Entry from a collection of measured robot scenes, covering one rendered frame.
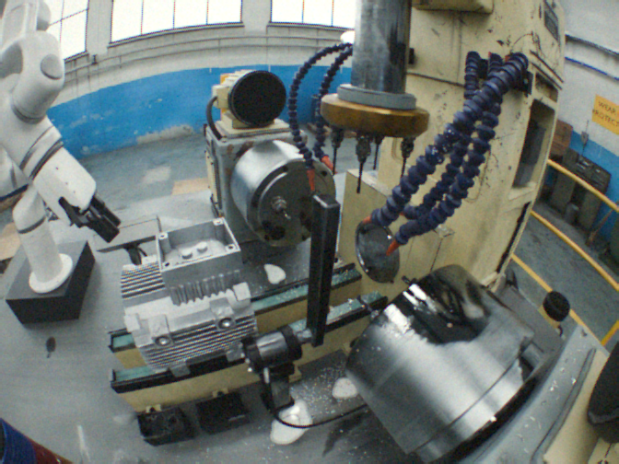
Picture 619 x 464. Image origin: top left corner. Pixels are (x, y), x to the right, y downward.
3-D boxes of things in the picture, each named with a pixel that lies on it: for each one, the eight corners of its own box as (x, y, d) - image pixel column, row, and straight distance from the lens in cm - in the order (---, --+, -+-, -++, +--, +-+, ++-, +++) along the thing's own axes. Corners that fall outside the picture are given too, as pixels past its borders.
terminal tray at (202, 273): (227, 249, 54) (223, 215, 50) (246, 287, 46) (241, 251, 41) (165, 266, 53) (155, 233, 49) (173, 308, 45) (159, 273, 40)
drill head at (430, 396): (410, 313, 67) (445, 217, 52) (526, 436, 65) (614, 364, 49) (310, 360, 56) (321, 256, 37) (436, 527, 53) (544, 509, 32)
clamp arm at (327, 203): (318, 330, 50) (332, 191, 33) (327, 343, 48) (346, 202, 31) (299, 338, 49) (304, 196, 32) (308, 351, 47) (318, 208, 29)
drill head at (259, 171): (287, 190, 110) (288, 125, 102) (340, 242, 83) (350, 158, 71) (223, 203, 104) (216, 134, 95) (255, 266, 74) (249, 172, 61)
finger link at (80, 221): (54, 183, 47) (76, 193, 50) (64, 225, 42) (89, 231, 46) (58, 178, 46) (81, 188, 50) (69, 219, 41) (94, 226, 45)
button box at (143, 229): (164, 237, 74) (159, 217, 75) (160, 234, 67) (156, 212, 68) (104, 253, 77) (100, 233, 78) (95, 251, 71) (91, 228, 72)
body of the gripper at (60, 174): (41, 163, 55) (79, 205, 55) (19, 186, 46) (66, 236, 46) (66, 131, 52) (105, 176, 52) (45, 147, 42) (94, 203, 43)
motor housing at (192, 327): (231, 294, 67) (219, 222, 55) (263, 359, 55) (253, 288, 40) (149, 317, 67) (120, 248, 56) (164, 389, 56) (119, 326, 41)
